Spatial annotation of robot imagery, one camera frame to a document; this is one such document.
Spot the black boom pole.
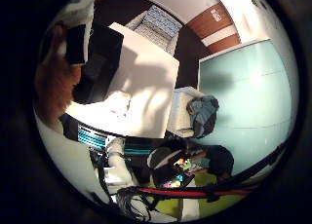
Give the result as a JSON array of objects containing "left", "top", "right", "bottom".
[{"left": 208, "top": 142, "right": 291, "bottom": 193}]

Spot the teal glass board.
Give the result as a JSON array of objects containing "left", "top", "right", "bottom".
[{"left": 198, "top": 38, "right": 293, "bottom": 176}]

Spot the red bar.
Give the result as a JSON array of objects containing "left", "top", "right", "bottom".
[{"left": 137, "top": 186, "right": 254, "bottom": 199}]

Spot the black cable bundle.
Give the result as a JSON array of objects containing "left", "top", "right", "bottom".
[{"left": 116, "top": 184, "right": 157, "bottom": 218}]

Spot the brown wooden door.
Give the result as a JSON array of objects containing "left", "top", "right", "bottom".
[{"left": 186, "top": 1, "right": 242, "bottom": 55}]

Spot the black container bin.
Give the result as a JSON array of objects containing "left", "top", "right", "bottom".
[{"left": 71, "top": 23, "right": 125, "bottom": 105}]

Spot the blue jacket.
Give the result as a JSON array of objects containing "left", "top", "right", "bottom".
[{"left": 186, "top": 95, "right": 220, "bottom": 139}]

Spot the teal striped rack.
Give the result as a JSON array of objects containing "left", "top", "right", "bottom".
[{"left": 77, "top": 125, "right": 154, "bottom": 155}]

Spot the black open case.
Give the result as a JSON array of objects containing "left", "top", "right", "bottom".
[{"left": 147, "top": 145, "right": 196, "bottom": 188}]

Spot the white chair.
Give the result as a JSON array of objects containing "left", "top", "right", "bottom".
[{"left": 167, "top": 86, "right": 209, "bottom": 139}]

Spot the brown plush toy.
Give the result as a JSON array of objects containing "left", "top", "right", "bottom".
[{"left": 34, "top": 23, "right": 82, "bottom": 125}]

